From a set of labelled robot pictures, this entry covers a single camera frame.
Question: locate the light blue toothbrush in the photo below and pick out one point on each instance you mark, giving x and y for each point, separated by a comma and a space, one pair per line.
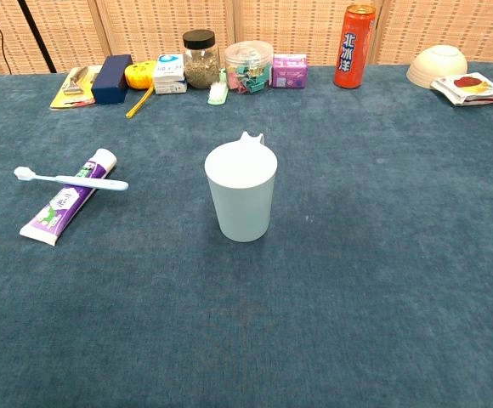
81, 181

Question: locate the purple white toothpaste tube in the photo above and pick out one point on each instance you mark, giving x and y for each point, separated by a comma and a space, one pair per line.
51, 214

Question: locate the white plastic cup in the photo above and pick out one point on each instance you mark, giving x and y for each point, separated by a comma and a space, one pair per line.
242, 208

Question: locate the mint green brush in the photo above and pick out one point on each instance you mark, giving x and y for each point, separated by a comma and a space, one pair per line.
218, 93

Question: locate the purple tissue pack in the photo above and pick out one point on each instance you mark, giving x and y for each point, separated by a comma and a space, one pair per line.
289, 72

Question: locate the clear tub of binder clips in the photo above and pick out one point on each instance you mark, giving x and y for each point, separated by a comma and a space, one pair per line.
246, 59

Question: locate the yellow plastic strip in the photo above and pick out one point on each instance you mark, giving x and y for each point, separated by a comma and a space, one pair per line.
140, 103

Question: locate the glass jar with black lid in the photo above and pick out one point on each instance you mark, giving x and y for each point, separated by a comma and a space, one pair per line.
202, 64

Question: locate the white blue carton box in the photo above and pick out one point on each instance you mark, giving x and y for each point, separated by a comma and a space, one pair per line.
169, 68

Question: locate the yellow tape measure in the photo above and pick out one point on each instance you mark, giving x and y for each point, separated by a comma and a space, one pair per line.
138, 76

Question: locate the orange soda can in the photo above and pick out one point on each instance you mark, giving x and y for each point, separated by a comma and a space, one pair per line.
350, 55

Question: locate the dark blue box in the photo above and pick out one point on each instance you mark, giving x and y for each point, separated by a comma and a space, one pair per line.
110, 81

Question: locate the bamboo folding screen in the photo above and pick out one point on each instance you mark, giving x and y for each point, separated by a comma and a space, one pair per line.
293, 25

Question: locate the razor in yellow blister pack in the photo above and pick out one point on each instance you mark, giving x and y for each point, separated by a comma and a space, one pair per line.
74, 87

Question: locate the upturned cream bowl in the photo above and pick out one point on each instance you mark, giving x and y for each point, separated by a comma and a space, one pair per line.
435, 64

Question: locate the white snack packet red picture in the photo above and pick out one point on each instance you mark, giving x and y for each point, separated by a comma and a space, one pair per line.
467, 87

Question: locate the black tripod pole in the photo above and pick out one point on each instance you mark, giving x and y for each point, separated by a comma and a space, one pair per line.
38, 38

